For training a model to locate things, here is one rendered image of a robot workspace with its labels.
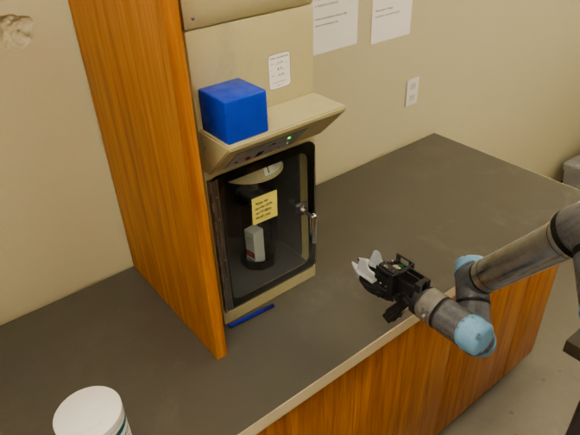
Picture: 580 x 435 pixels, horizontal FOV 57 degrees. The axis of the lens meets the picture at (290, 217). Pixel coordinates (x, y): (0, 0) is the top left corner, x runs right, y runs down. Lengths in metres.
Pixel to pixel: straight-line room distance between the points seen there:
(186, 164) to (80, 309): 0.71
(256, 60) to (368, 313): 0.73
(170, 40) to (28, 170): 0.68
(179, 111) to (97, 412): 0.60
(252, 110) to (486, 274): 0.59
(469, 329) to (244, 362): 0.56
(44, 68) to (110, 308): 0.66
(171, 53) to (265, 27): 0.28
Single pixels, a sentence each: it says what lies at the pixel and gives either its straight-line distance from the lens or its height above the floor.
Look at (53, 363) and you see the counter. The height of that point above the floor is 0.94.
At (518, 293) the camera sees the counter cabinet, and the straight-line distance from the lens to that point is 2.18.
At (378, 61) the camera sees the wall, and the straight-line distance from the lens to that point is 2.13.
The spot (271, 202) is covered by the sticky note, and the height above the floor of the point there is 1.27.
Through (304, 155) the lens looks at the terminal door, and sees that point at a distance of 1.36.
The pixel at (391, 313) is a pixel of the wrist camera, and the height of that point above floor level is 1.09.
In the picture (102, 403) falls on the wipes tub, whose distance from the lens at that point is 1.20.
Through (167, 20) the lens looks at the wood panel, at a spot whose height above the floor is 1.76.
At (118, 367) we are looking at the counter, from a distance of 1.46.
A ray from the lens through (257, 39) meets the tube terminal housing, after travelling 1.19.
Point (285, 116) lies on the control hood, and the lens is 1.20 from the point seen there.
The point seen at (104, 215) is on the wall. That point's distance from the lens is 1.66.
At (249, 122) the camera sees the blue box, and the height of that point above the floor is 1.55.
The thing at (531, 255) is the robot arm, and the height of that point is 1.35.
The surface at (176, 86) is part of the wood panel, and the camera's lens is 1.01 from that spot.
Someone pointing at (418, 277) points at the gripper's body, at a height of 1.20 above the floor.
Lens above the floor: 1.98
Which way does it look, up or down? 34 degrees down
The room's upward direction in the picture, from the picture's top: 2 degrees counter-clockwise
